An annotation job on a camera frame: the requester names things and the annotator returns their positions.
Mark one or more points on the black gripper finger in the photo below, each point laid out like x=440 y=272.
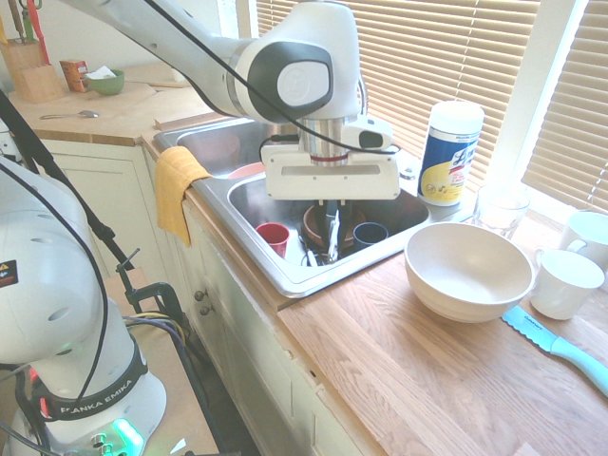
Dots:
x=340 y=209
x=328 y=223

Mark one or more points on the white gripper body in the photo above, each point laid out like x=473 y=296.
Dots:
x=332 y=183

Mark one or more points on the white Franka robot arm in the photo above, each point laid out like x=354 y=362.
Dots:
x=294 y=71

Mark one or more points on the stainless steel kitchen sink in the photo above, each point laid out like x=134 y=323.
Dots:
x=285 y=280

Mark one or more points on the metal sink fitting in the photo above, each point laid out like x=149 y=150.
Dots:
x=407 y=169

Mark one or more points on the teal serrated kitchen knife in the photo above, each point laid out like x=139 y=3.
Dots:
x=570 y=354

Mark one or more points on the wooden knife block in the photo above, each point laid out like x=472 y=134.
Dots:
x=31 y=76

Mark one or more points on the round wooden bowl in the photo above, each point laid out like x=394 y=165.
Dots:
x=313 y=227

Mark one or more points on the dark blue cup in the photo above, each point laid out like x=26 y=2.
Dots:
x=370 y=235

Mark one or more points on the red plastic cup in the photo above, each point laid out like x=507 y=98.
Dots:
x=274 y=240

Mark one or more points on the pink plastic bowl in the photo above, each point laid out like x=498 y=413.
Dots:
x=247 y=171

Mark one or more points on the Lysol wipes canister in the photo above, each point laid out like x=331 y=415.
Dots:
x=451 y=157

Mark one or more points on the large cream ceramic bowl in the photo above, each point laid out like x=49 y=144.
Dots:
x=468 y=271

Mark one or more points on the cream kitchen cabinet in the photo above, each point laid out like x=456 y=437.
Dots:
x=237 y=332

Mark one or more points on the round cabinet knob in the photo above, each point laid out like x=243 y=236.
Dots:
x=202 y=295
x=205 y=311

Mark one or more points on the yellow dish cloth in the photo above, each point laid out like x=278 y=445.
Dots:
x=176 y=190

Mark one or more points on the wide window blind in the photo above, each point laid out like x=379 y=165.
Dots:
x=427 y=57

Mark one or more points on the clear drinking glass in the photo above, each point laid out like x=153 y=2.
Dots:
x=501 y=211

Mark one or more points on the black C-clamp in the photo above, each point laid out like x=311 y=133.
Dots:
x=152 y=292

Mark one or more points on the white ceramic mug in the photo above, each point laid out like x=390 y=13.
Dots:
x=589 y=233
x=565 y=285

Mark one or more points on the green bowl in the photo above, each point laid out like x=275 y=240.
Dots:
x=107 y=84

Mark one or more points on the narrow window blind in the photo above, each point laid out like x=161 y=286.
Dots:
x=575 y=119

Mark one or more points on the orange cardboard box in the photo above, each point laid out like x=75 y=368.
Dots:
x=72 y=76

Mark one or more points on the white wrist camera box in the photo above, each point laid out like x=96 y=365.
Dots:
x=373 y=135

